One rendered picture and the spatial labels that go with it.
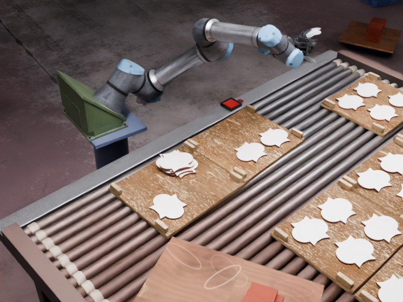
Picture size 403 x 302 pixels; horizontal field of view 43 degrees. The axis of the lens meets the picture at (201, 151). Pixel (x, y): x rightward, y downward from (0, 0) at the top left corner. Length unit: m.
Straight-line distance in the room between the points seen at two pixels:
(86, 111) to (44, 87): 2.26
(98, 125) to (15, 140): 1.68
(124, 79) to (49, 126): 1.77
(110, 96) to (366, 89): 1.28
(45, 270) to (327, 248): 0.95
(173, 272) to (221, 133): 0.88
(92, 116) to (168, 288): 1.02
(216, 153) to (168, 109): 1.98
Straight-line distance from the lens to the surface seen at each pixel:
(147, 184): 2.05
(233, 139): 2.28
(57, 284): 1.75
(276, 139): 2.29
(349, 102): 2.63
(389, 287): 1.82
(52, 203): 2.06
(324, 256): 1.85
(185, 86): 4.44
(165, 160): 2.10
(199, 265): 1.64
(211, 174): 2.09
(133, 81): 2.40
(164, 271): 1.62
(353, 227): 1.98
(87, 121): 2.35
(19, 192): 3.55
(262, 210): 1.99
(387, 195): 2.15
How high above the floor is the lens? 2.31
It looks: 38 degrees down
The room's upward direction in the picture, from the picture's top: 2 degrees clockwise
